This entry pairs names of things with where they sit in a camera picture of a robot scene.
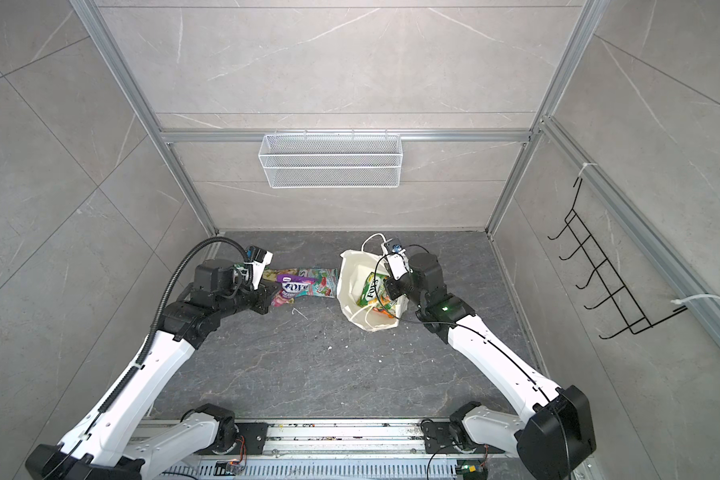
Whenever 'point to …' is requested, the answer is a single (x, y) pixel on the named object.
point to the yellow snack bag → (270, 275)
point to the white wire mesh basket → (330, 161)
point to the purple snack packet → (292, 286)
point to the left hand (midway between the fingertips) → (279, 278)
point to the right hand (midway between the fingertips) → (388, 260)
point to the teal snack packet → (326, 285)
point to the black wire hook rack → (617, 299)
